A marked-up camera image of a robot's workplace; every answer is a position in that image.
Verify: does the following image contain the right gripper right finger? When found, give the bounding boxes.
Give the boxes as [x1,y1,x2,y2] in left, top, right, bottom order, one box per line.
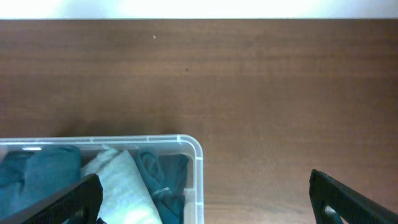
[309,169,397,224]

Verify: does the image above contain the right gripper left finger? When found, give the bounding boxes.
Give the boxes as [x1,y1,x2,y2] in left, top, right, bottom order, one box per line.
[1,174,103,224]

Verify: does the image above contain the light grey jeans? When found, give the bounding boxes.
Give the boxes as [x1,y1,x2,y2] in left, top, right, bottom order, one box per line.
[81,146,162,224]

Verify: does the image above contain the dark blue jeans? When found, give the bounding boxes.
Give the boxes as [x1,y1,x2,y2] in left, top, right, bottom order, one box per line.
[1,146,81,220]

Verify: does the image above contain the blue taped cloth bundle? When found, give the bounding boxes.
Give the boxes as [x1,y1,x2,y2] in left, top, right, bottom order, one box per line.
[133,149,189,224]

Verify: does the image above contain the clear plastic storage bin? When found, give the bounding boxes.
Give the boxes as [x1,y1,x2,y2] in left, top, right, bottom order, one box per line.
[1,134,205,224]

